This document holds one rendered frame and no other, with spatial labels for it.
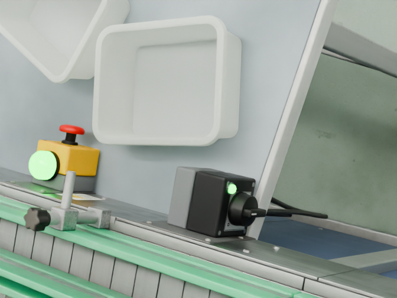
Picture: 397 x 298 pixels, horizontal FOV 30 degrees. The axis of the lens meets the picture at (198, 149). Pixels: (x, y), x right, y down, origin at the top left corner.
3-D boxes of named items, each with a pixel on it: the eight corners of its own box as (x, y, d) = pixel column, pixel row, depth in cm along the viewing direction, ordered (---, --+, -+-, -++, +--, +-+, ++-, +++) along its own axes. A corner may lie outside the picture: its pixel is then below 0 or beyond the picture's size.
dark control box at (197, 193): (200, 222, 106) (165, 224, 99) (210, 167, 105) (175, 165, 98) (249, 236, 101) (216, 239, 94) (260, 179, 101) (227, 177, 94)
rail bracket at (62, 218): (93, 223, 100) (17, 226, 89) (101, 170, 100) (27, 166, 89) (114, 230, 98) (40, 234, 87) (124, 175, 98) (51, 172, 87)
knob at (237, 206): (242, 224, 99) (264, 230, 97) (224, 225, 95) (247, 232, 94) (249, 191, 99) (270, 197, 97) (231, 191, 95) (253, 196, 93)
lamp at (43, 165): (36, 177, 114) (22, 176, 112) (41, 148, 114) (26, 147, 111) (57, 182, 112) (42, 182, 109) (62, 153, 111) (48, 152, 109)
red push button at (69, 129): (51, 143, 115) (54, 122, 115) (68, 145, 118) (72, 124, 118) (69, 148, 113) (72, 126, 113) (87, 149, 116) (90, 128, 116)
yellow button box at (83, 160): (64, 184, 121) (29, 182, 115) (71, 139, 121) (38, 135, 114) (95, 193, 117) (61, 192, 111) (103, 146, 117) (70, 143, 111)
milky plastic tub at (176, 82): (133, 36, 116) (96, 26, 109) (257, 25, 104) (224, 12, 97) (127, 147, 116) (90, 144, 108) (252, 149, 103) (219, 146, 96)
